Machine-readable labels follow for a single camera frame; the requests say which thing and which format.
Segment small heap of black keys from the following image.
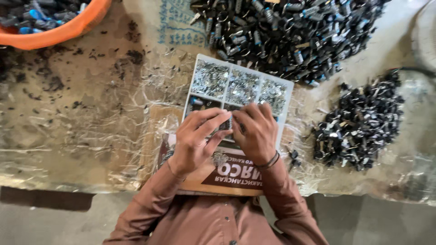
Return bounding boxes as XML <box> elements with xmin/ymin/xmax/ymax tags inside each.
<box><xmin>312</xmin><ymin>70</ymin><xmax>406</xmax><ymax>172</ymax></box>

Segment beige sack with blue print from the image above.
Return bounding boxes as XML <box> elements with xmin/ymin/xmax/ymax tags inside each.
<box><xmin>123</xmin><ymin>0</ymin><xmax>212</xmax><ymax>55</ymax></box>

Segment loose black key parts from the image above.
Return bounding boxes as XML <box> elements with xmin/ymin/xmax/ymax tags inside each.
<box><xmin>288</xmin><ymin>149</ymin><xmax>303</xmax><ymax>168</ymax></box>

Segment person's right hand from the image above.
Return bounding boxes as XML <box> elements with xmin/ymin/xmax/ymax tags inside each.
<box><xmin>231</xmin><ymin>102</ymin><xmax>280</xmax><ymax>166</ymax></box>

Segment person's left hand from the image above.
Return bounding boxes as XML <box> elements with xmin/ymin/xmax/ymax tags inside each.
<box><xmin>168</xmin><ymin>108</ymin><xmax>234</xmax><ymax>179</ymax></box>

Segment white compartment tray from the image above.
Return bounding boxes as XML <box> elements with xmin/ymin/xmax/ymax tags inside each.
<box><xmin>181</xmin><ymin>53</ymin><xmax>294</xmax><ymax>150</ymax></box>

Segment small black blue key part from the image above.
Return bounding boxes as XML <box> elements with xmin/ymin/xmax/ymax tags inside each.
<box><xmin>220</xmin><ymin>115</ymin><xmax>244</xmax><ymax>134</ymax></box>

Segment heap of grey blue parts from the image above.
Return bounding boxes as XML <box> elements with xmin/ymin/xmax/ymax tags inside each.
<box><xmin>0</xmin><ymin>0</ymin><xmax>92</xmax><ymax>35</ymax></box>

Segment clear plastic sheet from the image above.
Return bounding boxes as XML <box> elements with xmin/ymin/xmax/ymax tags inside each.
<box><xmin>0</xmin><ymin>44</ymin><xmax>436</xmax><ymax>206</ymax></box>

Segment large heap of black keys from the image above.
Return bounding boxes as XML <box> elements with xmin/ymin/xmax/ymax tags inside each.
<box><xmin>189</xmin><ymin>0</ymin><xmax>392</xmax><ymax>88</ymax></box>

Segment pile of small metal pieces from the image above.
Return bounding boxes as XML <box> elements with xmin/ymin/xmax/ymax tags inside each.
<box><xmin>226</xmin><ymin>69</ymin><xmax>261</xmax><ymax>105</ymax></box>
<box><xmin>258</xmin><ymin>80</ymin><xmax>288</xmax><ymax>115</ymax></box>
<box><xmin>191</xmin><ymin>60</ymin><xmax>230</xmax><ymax>99</ymax></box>

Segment thin wrist band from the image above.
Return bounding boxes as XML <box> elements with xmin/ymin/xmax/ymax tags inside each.
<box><xmin>166</xmin><ymin>159</ymin><xmax>186</xmax><ymax>181</ymax></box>

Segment orange plastic tub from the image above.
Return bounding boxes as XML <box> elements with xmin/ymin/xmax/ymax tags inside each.
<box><xmin>0</xmin><ymin>0</ymin><xmax>113</xmax><ymax>51</ymax></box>

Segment dark wrist bracelet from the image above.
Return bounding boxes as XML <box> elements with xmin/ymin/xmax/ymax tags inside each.
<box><xmin>254</xmin><ymin>150</ymin><xmax>281</xmax><ymax>171</ymax></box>

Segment scattered metal pieces on carton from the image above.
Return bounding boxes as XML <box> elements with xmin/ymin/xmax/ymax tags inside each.
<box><xmin>211</xmin><ymin>150</ymin><xmax>231</xmax><ymax>167</ymax></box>

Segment black blue parts in tray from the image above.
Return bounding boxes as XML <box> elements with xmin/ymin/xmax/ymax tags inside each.
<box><xmin>186</xmin><ymin>96</ymin><xmax>224</xmax><ymax>117</ymax></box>

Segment brown printed cardboard carton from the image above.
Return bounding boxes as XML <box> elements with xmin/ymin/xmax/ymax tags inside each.
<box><xmin>138</xmin><ymin>104</ymin><xmax>284</xmax><ymax>197</ymax></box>

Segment brown shirt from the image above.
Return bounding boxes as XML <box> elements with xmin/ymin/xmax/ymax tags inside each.
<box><xmin>103</xmin><ymin>193</ymin><xmax>329</xmax><ymax>245</ymax></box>

